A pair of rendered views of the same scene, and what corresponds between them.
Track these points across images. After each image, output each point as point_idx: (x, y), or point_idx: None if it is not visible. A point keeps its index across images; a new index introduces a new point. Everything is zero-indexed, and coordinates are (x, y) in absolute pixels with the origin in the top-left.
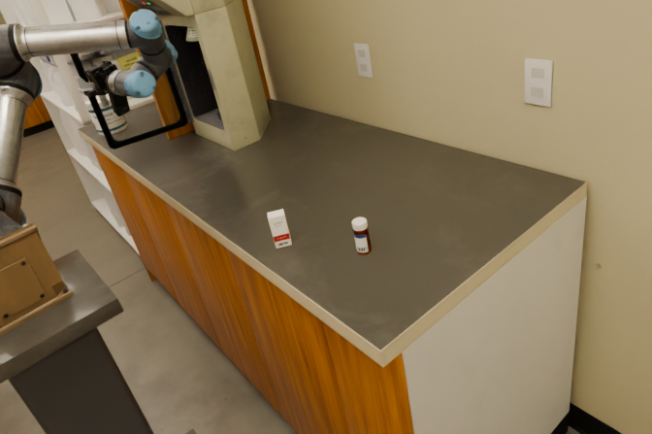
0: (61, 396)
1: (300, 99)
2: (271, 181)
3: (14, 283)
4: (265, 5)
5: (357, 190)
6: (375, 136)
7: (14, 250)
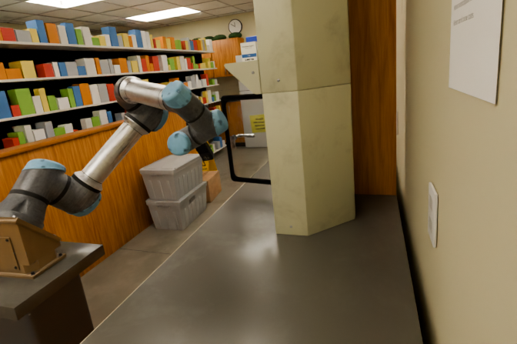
0: (6, 340)
1: (410, 212)
2: (222, 293)
3: (1, 249)
4: (408, 98)
5: None
6: (389, 338)
7: (4, 228)
